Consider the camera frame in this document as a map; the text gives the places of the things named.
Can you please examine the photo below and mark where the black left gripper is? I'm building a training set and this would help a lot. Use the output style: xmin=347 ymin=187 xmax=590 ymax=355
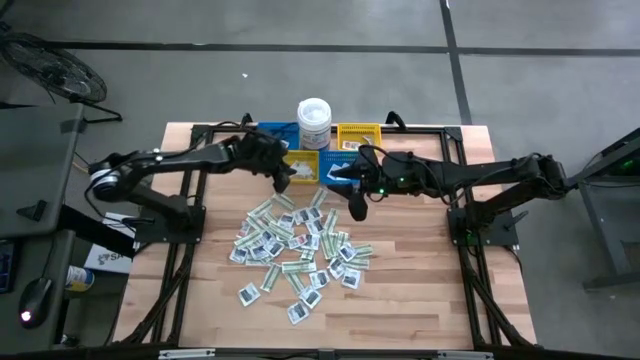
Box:
xmin=232 ymin=132 xmax=299 ymax=195

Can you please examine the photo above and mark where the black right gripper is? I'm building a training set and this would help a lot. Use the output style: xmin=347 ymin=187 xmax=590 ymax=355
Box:
xmin=327 ymin=152 xmax=396 ymax=223

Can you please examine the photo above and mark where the yellow plastic basket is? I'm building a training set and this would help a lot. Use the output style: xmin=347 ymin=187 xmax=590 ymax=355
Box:
xmin=282 ymin=149 xmax=321 ymax=186
xmin=337 ymin=122 xmax=382 ymax=152

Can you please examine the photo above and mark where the blue plastic basket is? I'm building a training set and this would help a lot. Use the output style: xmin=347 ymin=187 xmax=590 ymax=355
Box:
xmin=318 ymin=150 xmax=362 ymax=186
xmin=257 ymin=121 xmax=301 ymax=150

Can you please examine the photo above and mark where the white disinfecting wipes canister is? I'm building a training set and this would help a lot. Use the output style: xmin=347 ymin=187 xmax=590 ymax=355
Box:
xmin=296 ymin=97 xmax=333 ymax=151

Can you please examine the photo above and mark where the white cardboard box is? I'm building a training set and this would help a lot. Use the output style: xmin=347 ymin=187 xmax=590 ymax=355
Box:
xmin=83 ymin=211 xmax=135 ymax=275

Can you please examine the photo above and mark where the white and yellow can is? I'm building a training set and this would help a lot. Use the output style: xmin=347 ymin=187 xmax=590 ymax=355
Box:
xmin=64 ymin=265 xmax=96 ymax=293

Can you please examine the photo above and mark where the grey desk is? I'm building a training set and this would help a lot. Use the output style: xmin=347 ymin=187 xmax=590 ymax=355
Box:
xmin=0 ymin=102 xmax=85 ymax=351

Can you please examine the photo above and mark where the black floor fan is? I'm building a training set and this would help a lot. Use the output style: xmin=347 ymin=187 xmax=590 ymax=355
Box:
xmin=0 ymin=30 xmax=124 ymax=124

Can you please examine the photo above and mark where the small black desk clip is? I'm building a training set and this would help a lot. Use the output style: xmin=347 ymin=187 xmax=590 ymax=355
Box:
xmin=16 ymin=198 xmax=49 ymax=222

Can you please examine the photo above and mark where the grey metal cart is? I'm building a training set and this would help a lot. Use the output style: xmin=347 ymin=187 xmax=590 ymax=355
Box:
xmin=579 ymin=127 xmax=640 ymax=291

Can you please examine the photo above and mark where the black computer mouse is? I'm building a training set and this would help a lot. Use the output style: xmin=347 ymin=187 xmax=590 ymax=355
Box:
xmin=18 ymin=277 xmax=53 ymax=330

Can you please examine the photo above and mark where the dark device with blue keys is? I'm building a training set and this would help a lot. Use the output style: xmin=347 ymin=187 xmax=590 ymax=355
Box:
xmin=0 ymin=238 xmax=15 ymax=295

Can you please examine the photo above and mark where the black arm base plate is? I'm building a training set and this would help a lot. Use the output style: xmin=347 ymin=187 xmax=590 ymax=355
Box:
xmin=446 ymin=206 xmax=521 ymax=248
xmin=133 ymin=204 xmax=207 ymax=246

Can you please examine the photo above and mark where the silver edge bracket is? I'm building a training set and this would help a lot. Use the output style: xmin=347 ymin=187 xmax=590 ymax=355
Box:
xmin=436 ymin=349 xmax=495 ymax=360
xmin=157 ymin=348 xmax=217 ymax=360

